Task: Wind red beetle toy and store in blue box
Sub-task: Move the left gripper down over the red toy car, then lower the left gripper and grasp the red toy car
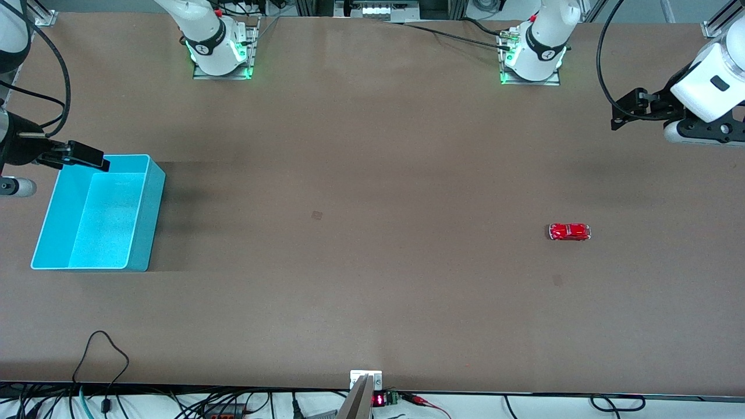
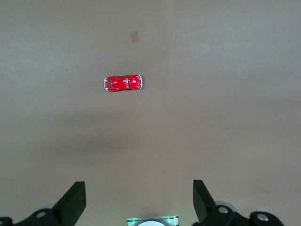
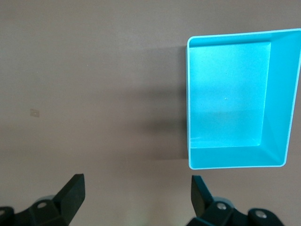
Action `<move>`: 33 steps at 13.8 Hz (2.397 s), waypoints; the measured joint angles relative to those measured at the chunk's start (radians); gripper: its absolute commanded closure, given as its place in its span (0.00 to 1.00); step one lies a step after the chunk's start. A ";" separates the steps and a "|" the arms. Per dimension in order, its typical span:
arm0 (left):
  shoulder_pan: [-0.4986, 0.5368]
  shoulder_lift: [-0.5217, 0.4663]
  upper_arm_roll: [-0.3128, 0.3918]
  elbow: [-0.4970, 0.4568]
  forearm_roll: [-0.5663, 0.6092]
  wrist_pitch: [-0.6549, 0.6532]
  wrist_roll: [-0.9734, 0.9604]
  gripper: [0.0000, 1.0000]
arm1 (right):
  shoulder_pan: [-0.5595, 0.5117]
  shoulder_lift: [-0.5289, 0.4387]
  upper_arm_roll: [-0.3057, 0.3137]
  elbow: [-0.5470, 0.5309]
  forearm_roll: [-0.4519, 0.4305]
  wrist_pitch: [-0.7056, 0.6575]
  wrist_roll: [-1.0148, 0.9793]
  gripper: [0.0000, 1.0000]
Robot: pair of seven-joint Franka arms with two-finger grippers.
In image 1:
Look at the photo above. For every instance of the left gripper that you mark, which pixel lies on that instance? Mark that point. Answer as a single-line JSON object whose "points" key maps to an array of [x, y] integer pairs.
{"points": [[661, 101]]}

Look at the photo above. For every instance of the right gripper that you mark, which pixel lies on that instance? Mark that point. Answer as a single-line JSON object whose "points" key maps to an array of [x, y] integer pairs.
{"points": [[23, 146]]}

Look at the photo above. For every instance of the red beetle toy car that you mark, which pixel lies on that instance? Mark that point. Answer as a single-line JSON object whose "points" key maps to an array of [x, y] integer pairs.
{"points": [[569, 231]]}

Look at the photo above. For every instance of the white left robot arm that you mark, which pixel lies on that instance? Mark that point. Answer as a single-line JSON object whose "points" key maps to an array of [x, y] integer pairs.
{"points": [[541, 46]]}

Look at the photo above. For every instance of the blue plastic box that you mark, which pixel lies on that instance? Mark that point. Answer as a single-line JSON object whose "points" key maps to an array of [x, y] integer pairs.
{"points": [[105, 221]]}

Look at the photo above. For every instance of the orange power strip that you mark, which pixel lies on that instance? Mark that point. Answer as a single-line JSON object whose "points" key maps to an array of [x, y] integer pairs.
{"points": [[224, 412]]}

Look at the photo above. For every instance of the small red digit display module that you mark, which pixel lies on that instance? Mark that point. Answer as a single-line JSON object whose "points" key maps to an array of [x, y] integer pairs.
{"points": [[384, 399]]}

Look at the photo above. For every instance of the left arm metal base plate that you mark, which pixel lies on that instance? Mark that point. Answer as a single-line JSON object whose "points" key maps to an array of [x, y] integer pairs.
{"points": [[527, 80]]}

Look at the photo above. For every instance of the aluminium frame profile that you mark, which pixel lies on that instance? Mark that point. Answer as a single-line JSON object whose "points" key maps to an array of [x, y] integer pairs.
{"points": [[43, 14], [719, 23]]}

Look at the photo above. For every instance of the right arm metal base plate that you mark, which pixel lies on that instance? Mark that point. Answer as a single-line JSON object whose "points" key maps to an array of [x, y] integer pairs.
{"points": [[251, 46]]}

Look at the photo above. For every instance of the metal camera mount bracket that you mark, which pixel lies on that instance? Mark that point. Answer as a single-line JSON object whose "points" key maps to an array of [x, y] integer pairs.
{"points": [[364, 387]]}

